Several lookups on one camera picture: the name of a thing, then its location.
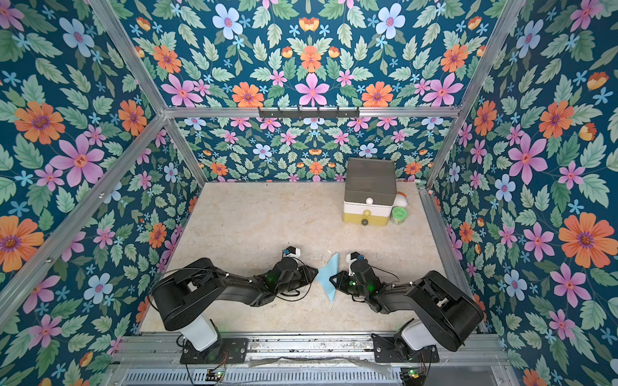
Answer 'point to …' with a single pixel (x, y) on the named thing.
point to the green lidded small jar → (398, 215)
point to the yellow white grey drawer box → (371, 197)
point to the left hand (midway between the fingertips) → (321, 272)
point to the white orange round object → (401, 200)
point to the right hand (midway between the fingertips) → (330, 280)
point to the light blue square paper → (328, 270)
